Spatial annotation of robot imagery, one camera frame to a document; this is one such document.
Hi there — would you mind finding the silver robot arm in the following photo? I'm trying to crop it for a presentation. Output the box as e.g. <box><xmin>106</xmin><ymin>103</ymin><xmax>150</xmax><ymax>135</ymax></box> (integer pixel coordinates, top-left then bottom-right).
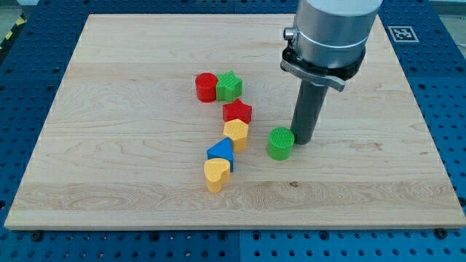
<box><xmin>283</xmin><ymin>0</ymin><xmax>382</xmax><ymax>68</ymax></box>

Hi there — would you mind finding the red star block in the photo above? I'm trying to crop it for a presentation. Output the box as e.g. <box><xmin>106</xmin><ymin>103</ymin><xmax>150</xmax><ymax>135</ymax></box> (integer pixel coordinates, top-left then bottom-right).
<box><xmin>222</xmin><ymin>98</ymin><xmax>253</xmax><ymax>124</ymax></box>

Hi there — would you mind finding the green star block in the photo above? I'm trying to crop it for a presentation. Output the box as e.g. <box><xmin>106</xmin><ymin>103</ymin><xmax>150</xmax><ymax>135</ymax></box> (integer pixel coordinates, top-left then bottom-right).
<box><xmin>216</xmin><ymin>71</ymin><xmax>242</xmax><ymax>103</ymax></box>

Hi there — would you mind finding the yellow hexagon block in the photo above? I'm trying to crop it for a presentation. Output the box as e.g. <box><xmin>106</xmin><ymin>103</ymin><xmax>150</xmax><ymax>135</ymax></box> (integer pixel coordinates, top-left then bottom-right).
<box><xmin>223</xmin><ymin>119</ymin><xmax>249</xmax><ymax>153</ymax></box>

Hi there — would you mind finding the blue triangle block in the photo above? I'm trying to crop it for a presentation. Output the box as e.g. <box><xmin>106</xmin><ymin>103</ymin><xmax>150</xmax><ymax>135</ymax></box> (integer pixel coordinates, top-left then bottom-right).
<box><xmin>207</xmin><ymin>138</ymin><xmax>234</xmax><ymax>172</ymax></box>

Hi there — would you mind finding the yellow heart block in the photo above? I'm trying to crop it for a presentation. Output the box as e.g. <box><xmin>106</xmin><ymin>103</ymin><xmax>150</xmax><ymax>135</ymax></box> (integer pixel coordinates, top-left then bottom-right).
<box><xmin>204</xmin><ymin>158</ymin><xmax>231</xmax><ymax>194</ymax></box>

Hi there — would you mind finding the green cylinder block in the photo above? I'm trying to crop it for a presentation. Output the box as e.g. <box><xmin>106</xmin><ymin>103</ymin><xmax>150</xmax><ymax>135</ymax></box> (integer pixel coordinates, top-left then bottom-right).
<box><xmin>266</xmin><ymin>127</ymin><xmax>295</xmax><ymax>161</ymax></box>

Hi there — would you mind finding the red cylinder block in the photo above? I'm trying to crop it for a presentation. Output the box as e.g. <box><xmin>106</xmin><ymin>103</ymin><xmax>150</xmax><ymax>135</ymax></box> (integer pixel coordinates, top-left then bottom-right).
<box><xmin>195</xmin><ymin>72</ymin><xmax>218</xmax><ymax>103</ymax></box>

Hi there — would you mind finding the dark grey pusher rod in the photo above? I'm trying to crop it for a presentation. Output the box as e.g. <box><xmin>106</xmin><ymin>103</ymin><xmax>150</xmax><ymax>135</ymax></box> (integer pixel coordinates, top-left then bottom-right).
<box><xmin>291</xmin><ymin>80</ymin><xmax>328</xmax><ymax>145</ymax></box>

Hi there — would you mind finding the black tool clamp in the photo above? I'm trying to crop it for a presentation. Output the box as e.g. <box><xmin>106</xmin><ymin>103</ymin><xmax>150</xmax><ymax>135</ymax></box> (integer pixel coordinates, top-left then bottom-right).
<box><xmin>280</xmin><ymin>45</ymin><xmax>366</xmax><ymax>92</ymax></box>

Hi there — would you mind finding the white fiducial marker tag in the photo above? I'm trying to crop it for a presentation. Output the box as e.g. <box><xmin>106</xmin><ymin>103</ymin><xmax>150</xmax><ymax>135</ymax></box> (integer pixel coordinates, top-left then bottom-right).
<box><xmin>388</xmin><ymin>25</ymin><xmax>419</xmax><ymax>43</ymax></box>

